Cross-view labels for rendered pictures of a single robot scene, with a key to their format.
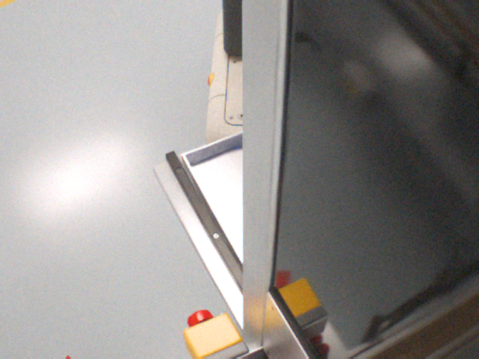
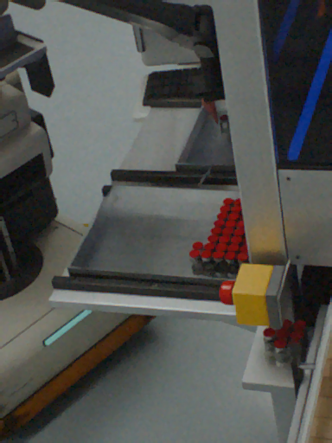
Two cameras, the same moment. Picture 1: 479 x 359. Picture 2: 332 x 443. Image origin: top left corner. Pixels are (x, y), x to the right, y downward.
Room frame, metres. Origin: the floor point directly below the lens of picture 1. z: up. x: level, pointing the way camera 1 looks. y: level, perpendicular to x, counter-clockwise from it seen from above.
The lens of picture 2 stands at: (-0.50, 0.94, 2.12)
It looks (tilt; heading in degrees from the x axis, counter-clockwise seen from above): 37 degrees down; 320
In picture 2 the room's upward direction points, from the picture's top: 12 degrees counter-clockwise
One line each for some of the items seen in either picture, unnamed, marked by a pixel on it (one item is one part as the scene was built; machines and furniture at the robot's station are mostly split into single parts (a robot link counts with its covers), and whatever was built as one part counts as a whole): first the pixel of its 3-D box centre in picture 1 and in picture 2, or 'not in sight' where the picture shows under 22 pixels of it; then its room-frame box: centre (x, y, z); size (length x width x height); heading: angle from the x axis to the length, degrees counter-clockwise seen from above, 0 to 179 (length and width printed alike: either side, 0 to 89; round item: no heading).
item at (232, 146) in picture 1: (289, 203); (175, 236); (0.69, -0.09, 0.90); 0.34 x 0.26 x 0.04; 26
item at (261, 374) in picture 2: not in sight; (291, 360); (0.33, 0.03, 0.87); 0.14 x 0.13 x 0.02; 26
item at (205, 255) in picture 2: not in sight; (219, 235); (0.62, -0.12, 0.90); 0.18 x 0.02 x 0.05; 115
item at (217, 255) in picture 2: not in sight; (230, 236); (0.59, -0.13, 0.90); 0.18 x 0.02 x 0.05; 116
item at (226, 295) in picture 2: (202, 323); (232, 292); (0.42, 0.06, 0.99); 0.04 x 0.04 x 0.04; 26
